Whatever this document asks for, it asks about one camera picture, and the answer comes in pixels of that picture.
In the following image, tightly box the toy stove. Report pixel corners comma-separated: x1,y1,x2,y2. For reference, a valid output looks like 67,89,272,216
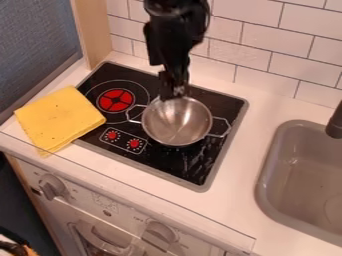
73,61,250,193

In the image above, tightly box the toy sink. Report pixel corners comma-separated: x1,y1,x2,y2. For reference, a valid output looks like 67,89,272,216
253,119,342,247

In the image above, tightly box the silver pot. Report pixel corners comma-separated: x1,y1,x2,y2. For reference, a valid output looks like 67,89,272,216
124,95,233,148

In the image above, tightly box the tap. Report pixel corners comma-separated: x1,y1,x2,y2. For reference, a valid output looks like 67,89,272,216
324,99,342,140

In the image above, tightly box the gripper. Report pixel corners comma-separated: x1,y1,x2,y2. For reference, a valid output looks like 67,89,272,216
142,20,208,102

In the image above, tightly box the yellow cloth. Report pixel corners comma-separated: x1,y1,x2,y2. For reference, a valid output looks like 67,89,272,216
13,85,109,158

